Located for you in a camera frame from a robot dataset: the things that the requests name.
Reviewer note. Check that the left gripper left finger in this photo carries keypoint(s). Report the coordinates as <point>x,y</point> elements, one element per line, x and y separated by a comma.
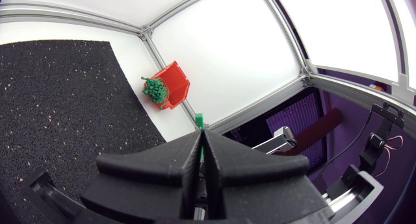
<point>146,185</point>

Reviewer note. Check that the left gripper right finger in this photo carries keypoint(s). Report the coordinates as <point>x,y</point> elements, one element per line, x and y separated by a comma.
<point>260,185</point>

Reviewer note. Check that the red plastic box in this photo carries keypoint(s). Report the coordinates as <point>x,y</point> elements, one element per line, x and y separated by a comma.
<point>177,84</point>

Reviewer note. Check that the black speckled mat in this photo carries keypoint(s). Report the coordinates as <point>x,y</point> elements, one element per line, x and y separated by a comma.
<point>65,104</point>

